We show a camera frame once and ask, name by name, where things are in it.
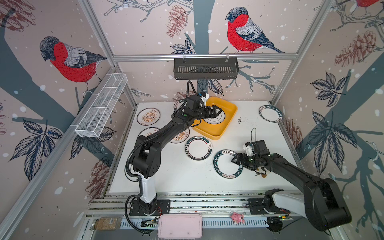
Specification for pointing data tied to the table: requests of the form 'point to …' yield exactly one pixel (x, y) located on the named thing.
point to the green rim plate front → (224, 166)
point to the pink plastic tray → (180, 226)
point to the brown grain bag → (107, 223)
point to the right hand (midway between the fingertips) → (236, 163)
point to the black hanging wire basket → (206, 68)
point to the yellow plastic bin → (217, 131)
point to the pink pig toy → (237, 218)
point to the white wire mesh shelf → (92, 122)
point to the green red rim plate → (198, 148)
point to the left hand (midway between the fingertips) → (217, 110)
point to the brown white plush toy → (262, 171)
